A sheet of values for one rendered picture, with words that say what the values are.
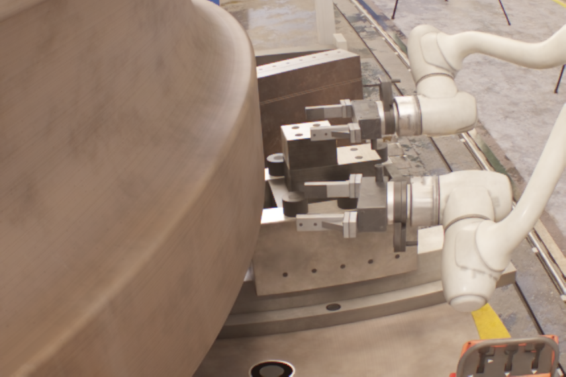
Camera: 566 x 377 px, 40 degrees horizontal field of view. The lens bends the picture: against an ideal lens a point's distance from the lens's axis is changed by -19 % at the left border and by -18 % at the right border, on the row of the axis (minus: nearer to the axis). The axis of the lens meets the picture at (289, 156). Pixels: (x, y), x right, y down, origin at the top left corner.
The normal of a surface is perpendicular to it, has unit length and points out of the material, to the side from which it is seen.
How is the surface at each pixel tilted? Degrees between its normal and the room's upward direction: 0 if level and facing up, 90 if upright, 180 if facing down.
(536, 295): 0
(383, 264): 90
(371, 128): 90
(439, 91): 35
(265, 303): 90
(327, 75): 90
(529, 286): 0
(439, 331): 0
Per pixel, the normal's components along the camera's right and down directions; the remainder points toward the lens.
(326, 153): 0.15, 0.35
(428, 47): -0.58, -0.31
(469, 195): -0.16, -0.58
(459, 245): -0.73, -0.50
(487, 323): -0.07, -0.93
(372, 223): -0.11, 0.37
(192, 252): 0.97, 0.02
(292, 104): 0.52, 0.28
